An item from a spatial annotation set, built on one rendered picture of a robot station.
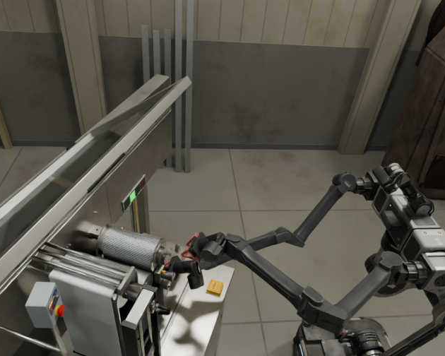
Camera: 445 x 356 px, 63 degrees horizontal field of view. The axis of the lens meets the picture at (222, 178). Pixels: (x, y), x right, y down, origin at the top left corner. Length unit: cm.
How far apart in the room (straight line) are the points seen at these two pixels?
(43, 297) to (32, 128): 374
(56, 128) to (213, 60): 192
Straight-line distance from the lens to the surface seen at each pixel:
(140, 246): 161
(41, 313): 104
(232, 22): 391
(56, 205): 80
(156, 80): 212
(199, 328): 185
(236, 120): 434
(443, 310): 226
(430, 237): 164
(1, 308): 147
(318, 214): 177
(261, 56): 405
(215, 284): 196
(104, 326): 152
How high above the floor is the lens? 252
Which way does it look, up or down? 38 degrees down
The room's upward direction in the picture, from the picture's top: 6 degrees clockwise
